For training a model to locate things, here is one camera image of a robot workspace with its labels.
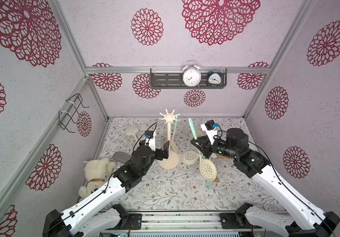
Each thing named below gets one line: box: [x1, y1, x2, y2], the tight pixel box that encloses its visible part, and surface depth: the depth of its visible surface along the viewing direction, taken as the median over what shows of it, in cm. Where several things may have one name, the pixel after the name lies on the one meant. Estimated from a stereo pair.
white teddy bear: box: [78, 158, 117, 198], surface depth 85 cm
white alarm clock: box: [181, 59, 202, 88], surface depth 90 cm
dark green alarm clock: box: [207, 69, 222, 88], surface depth 92 cm
